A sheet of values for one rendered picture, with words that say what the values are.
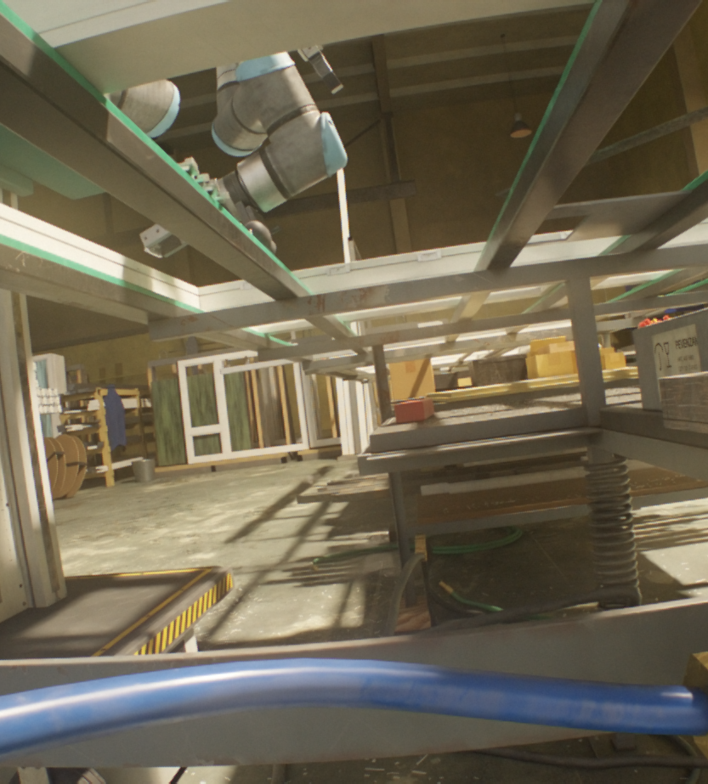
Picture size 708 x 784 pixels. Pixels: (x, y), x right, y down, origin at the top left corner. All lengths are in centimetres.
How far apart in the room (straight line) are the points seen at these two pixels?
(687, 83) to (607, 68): 1354
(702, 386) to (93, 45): 45
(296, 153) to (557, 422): 59
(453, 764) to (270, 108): 113
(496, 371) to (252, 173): 235
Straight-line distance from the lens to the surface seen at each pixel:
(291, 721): 17
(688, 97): 1387
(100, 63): 44
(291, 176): 106
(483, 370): 324
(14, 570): 142
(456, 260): 137
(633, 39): 42
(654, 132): 70
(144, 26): 40
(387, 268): 137
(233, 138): 119
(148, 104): 169
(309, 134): 106
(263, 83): 108
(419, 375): 328
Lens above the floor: 65
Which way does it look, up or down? 1 degrees down
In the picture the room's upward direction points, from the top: 8 degrees counter-clockwise
